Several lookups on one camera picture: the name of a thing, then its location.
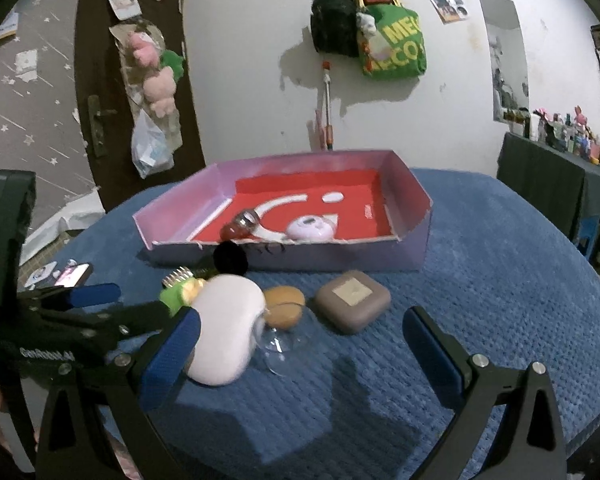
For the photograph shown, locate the ribbed metal cup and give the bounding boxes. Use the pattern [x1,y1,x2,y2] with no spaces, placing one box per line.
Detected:
[162,266,195,288]

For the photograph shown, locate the green plush toy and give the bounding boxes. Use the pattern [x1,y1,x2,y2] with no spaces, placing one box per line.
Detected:
[160,49,186,83]

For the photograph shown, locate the metal door handle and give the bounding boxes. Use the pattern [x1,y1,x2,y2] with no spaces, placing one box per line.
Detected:
[87,95,118,158]

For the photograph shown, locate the purple cardboard box red inside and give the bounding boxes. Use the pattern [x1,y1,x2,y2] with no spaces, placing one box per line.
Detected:
[132,149,433,273]

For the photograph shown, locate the lilac round timer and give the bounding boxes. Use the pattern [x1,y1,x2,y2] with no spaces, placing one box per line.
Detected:
[286,215,337,242]

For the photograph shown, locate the clear plastic bag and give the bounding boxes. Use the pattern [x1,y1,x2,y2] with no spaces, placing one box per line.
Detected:
[131,109,175,179]

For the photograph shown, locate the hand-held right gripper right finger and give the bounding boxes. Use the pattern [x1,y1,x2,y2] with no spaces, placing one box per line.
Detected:
[402,305,567,480]

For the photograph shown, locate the dark brown door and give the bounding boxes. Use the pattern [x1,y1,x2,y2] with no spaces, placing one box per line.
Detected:
[74,0,207,213]

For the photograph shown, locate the row of small bottles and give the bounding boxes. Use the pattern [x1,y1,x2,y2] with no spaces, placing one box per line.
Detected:
[500,105,600,177]

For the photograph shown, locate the table with dark green cloth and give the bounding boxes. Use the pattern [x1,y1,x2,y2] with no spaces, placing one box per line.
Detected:
[496,131,600,241]

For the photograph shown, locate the white oval case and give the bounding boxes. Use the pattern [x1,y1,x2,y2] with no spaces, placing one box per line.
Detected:
[186,275,267,387]

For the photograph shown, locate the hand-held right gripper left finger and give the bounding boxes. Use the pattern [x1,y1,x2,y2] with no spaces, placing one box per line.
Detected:
[35,306,202,480]

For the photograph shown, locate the red-brown ball with metal cap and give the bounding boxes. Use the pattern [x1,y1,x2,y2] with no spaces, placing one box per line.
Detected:
[220,210,262,241]

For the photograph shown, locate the green tote bag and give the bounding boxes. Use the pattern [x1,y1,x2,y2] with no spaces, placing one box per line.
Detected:
[357,4,427,81]

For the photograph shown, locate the brown wooden disc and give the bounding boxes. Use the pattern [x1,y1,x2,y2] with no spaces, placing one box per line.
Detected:
[263,286,306,308]

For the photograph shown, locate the black bag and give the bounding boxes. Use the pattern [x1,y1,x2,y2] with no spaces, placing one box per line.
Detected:
[310,0,361,58]

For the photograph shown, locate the black smartphone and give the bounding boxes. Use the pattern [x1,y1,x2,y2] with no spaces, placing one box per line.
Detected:
[54,262,95,288]

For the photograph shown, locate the wall photo print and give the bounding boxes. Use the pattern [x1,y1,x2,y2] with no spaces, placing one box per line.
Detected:
[419,0,468,25]

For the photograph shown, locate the green toy figure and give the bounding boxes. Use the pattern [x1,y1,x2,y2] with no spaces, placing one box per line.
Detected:
[159,280,206,317]

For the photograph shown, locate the wall mirror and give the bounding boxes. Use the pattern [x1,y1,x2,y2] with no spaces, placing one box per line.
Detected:
[476,0,531,123]

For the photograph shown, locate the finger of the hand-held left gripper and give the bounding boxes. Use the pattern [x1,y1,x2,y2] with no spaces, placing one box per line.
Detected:
[77,301,181,347]
[17,282,122,313]

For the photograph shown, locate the pink plush toy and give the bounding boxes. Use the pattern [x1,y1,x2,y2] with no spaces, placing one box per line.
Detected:
[144,67,177,117]
[125,30,162,68]

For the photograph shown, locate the black cup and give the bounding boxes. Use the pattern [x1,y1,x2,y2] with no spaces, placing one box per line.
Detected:
[212,241,249,277]

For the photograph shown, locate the brown square case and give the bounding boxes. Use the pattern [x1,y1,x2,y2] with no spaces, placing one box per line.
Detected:
[314,270,392,336]

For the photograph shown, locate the white and orange pole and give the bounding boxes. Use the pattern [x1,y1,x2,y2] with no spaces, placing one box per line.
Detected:
[316,60,336,153]

